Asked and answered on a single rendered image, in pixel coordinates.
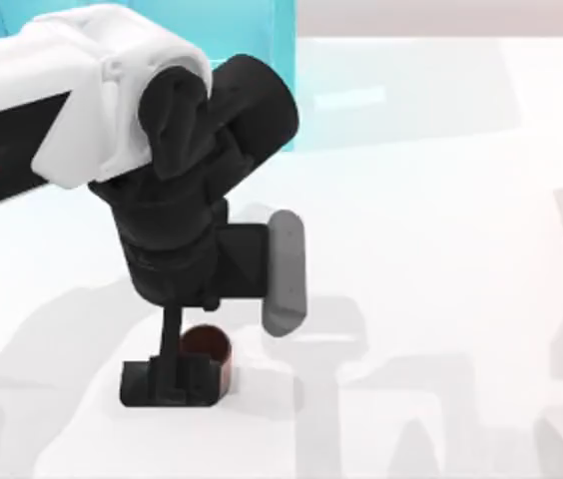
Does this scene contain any brown cup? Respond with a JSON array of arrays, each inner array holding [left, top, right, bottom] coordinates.
[[180, 323, 237, 396]]

